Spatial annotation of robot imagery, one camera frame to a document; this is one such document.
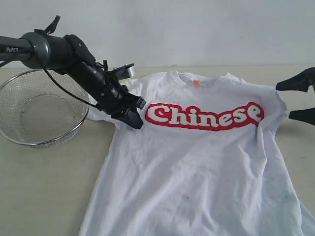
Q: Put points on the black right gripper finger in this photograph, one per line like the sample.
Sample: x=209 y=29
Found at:
x=299 y=82
x=306 y=114

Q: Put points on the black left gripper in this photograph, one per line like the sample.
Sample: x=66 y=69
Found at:
x=110 y=95

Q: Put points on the white t-shirt red print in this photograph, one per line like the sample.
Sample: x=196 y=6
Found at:
x=204 y=163

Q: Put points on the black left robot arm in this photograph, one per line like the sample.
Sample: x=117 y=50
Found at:
x=69 y=55

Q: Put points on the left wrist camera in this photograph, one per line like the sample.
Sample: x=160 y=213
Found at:
x=124 y=72

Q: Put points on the metal wire mesh basket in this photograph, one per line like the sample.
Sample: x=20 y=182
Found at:
x=37 y=111

